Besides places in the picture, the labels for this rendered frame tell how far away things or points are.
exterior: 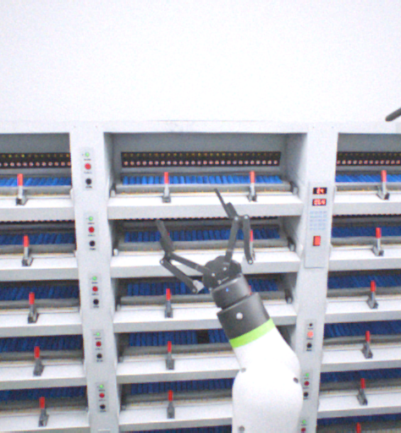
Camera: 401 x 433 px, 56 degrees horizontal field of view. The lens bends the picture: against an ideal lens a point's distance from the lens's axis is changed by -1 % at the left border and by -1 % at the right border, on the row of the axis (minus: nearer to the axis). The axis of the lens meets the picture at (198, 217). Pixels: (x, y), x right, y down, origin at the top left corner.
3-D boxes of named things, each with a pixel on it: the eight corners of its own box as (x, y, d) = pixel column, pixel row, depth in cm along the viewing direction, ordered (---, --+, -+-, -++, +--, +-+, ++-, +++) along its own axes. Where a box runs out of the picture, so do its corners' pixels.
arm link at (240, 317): (271, 322, 67) (224, 344, 68) (270, 313, 79) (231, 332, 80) (255, 291, 68) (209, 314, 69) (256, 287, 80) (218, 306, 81)
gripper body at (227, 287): (218, 308, 78) (198, 267, 80) (255, 289, 77) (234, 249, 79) (213, 313, 71) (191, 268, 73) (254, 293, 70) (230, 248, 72)
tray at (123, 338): (292, 374, 132) (296, 355, 127) (116, 384, 127) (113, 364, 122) (277, 330, 149) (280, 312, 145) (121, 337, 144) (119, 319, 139)
